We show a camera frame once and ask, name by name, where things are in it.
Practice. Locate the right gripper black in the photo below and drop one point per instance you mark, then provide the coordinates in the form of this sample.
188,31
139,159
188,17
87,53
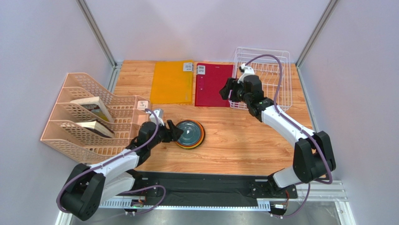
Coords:
231,91

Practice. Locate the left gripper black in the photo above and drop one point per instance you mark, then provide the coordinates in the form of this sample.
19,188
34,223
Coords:
172,134

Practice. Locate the dark grey plate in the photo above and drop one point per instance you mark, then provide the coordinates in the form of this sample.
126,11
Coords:
189,133

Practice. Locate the orange plate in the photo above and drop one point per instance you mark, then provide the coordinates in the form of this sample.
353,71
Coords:
203,137

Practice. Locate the white wire dish rack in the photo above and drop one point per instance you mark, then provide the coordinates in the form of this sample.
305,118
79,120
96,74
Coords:
268,70

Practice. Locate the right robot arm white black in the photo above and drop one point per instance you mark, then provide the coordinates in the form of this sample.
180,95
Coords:
313,152

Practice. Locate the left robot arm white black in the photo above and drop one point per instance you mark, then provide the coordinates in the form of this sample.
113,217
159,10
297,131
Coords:
106,174

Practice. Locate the lower book in rack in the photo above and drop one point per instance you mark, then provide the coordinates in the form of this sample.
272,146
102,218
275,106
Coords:
98,128

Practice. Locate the book in rack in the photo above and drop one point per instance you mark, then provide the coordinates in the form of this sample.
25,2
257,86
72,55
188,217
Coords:
98,128
96,106

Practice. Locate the upper book in rack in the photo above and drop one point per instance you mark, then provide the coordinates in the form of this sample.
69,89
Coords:
96,106

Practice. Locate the pink magazine file rack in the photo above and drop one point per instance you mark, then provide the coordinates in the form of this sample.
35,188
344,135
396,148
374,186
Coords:
64,135

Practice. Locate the red file folder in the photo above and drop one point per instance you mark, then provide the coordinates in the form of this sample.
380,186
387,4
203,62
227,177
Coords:
210,79

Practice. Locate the small white box in organizer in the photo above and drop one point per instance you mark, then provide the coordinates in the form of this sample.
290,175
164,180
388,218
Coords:
142,104

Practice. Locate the orange file folder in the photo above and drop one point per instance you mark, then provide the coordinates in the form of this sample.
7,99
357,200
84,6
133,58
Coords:
172,82

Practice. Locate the black base mat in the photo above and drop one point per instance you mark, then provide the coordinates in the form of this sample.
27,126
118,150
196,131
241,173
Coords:
200,189

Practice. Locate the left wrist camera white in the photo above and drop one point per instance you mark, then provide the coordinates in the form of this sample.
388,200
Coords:
156,116

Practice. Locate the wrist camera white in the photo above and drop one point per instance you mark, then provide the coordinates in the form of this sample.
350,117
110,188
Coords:
156,116
246,71

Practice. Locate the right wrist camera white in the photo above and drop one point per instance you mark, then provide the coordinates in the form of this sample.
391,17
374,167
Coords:
246,71

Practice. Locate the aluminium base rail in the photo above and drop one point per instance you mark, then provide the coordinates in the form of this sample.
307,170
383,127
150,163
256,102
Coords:
314,192

